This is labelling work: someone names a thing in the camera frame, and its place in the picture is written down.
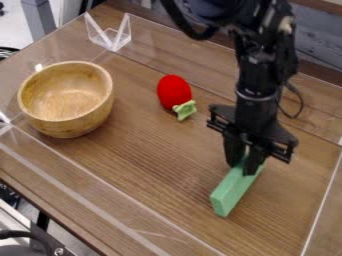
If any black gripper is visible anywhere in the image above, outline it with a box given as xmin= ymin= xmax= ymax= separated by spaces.
xmin=207 ymin=89 xmax=300 ymax=176

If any green rectangular stick block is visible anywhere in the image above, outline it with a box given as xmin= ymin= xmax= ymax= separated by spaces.
xmin=210 ymin=159 xmax=264 ymax=217

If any brown wooden bowl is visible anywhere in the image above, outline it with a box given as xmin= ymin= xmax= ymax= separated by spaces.
xmin=18 ymin=61 xmax=115 ymax=138

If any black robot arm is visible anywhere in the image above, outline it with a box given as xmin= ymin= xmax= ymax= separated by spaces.
xmin=161 ymin=0 xmax=298 ymax=176

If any red plush strawberry toy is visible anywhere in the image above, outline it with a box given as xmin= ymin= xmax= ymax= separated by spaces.
xmin=157 ymin=74 xmax=197 ymax=121

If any black table leg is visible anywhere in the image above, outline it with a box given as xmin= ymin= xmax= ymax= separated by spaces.
xmin=36 ymin=211 xmax=50 ymax=231

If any clear acrylic corner bracket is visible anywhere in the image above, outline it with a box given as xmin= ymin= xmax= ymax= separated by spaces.
xmin=85 ymin=12 xmax=133 ymax=52

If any black cable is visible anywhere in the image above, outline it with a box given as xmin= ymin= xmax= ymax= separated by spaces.
xmin=0 ymin=229 xmax=42 ymax=256

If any grey post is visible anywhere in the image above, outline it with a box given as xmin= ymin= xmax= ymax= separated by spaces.
xmin=20 ymin=0 xmax=56 ymax=41

